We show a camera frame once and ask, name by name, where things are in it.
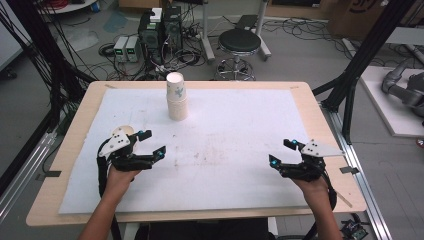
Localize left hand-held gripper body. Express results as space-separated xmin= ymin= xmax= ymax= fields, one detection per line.
xmin=98 ymin=127 xmax=158 ymax=173

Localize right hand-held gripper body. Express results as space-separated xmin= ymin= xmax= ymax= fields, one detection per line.
xmin=277 ymin=138 xmax=347 ymax=183

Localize stack of paper cups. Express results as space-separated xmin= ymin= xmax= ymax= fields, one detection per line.
xmin=165 ymin=71 xmax=189 ymax=122

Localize person's left hand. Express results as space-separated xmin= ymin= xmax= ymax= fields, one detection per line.
xmin=105 ymin=164 xmax=143 ymax=198

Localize person's right hand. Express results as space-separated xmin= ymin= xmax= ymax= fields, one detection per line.
xmin=290 ymin=176 xmax=330 ymax=210

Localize dark tape piece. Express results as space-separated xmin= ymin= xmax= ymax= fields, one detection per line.
xmin=339 ymin=165 xmax=361 ymax=175
xmin=35 ymin=170 xmax=63 ymax=182

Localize tan tape strip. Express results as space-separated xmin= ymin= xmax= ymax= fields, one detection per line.
xmin=335 ymin=191 xmax=354 ymax=209

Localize white table mat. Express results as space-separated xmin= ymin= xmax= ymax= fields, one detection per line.
xmin=58 ymin=87 xmax=315 ymax=215

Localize white floor platform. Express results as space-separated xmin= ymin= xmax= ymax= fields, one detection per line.
xmin=359 ymin=65 xmax=424 ymax=139

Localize grey power supply unit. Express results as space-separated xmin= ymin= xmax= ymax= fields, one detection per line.
xmin=112 ymin=35 xmax=130 ymax=63
xmin=125 ymin=35 xmax=142 ymax=64

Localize green circuit board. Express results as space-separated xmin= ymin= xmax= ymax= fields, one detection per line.
xmin=339 ymin=218 xmax=370 ymax=240

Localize person's black clothing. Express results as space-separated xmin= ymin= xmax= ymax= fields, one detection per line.
xmin=134 ymin=218 xmax=275 ymax=240

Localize black computer tower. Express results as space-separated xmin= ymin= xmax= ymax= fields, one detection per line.
xmin=137 ymin=10 xmax=165 ymax=65
xmin=162 ymin=5 xmax=184 ymax=54

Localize white stand leg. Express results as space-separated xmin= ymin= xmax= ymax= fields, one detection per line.
xmin=199 ymin=0 xmax=217 ymax=65
xmin=254 ymin=0 xmax=272 ymax=62

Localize black round stool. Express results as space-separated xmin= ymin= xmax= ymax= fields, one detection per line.
xmin=214 ymin=27 xmax=263 ymax=82

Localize small white box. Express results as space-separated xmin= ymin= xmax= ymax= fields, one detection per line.
xmin=149 ymin=7 xmax=164 ymax=24

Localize black flat foot plate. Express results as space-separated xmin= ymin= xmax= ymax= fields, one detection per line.
xmin=234 ymin=14 xmax=260 ymax=31

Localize brown cardboard box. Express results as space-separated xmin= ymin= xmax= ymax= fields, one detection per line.
xmin=327 ymin=0 xmax=412 ymax=42

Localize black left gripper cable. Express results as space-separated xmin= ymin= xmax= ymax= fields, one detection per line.
xmin=96 ymin=142 xmax=113 ymax=202

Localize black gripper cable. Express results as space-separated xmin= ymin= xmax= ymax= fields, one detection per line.
xmin=96 ymin=142 xmax=113 ymax=202
xmin=322 ymin=173 xmax=338 ymax=212

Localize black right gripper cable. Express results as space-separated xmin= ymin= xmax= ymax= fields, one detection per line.
xmin=322 ymin=173 xmax=338 ymax=212

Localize aluminium rail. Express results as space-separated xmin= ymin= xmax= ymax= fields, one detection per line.
xmin=320 ymin=102 xmax=394 ymax=240
xmin=0 ymin=130 xmax=58 ymax=223

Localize tangle of floor cables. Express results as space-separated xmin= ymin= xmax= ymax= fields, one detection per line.
xmin=88 ymin=9 xmax=214 ymax=82

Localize coiled black cable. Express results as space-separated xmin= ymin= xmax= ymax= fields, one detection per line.
xmin=97 ymin=42 xmax=117 ymax=58

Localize black frame post with cables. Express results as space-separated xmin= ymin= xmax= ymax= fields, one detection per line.
xmin=0 ymin=0 xmax=96 ymax=134

